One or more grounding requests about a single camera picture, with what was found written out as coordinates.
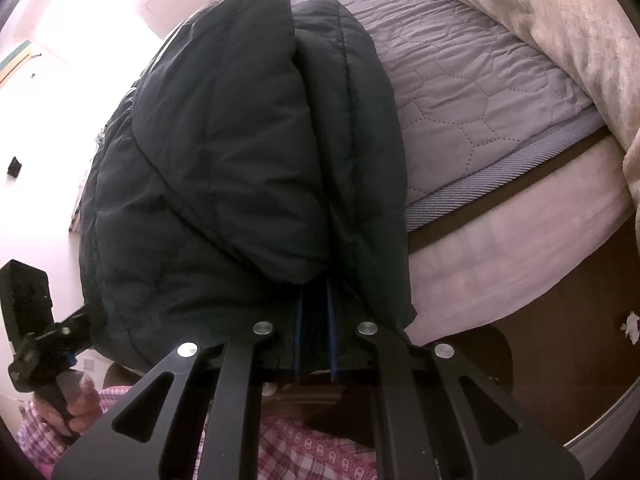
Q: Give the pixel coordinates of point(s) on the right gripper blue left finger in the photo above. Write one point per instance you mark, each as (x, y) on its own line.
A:
(297, 340)

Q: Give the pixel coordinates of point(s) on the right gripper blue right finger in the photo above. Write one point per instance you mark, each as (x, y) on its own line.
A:
(333, 338)

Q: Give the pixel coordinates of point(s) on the dark green quilted puffer jacket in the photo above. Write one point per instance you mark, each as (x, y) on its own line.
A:
(256, 162)

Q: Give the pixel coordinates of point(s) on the person's right hand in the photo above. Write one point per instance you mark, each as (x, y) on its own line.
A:
(269, 389)

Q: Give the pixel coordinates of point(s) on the person's left hand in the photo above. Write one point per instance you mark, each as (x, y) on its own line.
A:
(70, 404)

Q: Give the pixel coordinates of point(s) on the grey quilted bed mattress cover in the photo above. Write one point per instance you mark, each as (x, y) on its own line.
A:
(477, 106)

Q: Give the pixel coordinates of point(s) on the white paper scrap on floor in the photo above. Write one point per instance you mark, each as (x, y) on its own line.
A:
(630, 327)

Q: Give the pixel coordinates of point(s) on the beige leaf-pattern duvet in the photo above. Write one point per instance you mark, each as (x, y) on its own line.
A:
(595, 42)

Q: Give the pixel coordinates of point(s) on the dark wall-mounted box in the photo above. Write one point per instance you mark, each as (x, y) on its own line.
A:
(14, 168)

